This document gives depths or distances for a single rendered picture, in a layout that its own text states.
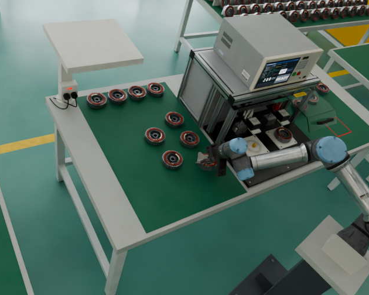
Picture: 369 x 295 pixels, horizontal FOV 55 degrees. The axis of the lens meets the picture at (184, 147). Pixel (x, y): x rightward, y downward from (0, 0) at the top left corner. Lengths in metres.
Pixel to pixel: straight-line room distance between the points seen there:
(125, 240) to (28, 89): 2.06
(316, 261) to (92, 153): 1.24
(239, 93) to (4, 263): 1.31
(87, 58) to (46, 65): 1.95
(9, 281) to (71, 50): 0.99
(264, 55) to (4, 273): 1.49
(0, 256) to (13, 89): 2.01
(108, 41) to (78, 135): 0.52
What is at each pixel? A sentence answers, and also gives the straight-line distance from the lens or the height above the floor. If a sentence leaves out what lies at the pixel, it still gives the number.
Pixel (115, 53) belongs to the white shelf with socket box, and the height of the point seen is 1.20.
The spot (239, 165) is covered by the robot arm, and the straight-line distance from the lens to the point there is 1.63.
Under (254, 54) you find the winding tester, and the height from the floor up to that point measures 1.29.
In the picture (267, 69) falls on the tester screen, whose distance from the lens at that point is 1.90.
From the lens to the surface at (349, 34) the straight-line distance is 5.80.
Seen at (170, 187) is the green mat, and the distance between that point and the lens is 1.81.
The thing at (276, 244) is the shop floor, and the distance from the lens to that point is 2.80.
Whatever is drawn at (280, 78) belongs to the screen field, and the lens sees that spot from 2.04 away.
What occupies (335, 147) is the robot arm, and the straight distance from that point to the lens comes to 1.67.
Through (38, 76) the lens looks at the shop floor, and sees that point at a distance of 3.51.
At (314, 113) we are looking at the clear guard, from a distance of 2.12.
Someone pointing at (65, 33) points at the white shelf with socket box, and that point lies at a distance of 1.85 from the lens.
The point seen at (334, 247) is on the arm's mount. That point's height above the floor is 0.82.
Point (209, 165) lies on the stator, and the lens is 1.86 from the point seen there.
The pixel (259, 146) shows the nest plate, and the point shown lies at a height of 0.78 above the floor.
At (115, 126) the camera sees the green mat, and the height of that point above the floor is 0.75.
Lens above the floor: 2.20
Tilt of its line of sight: 46 degrees down
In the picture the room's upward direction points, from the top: 20 degrees clockwise
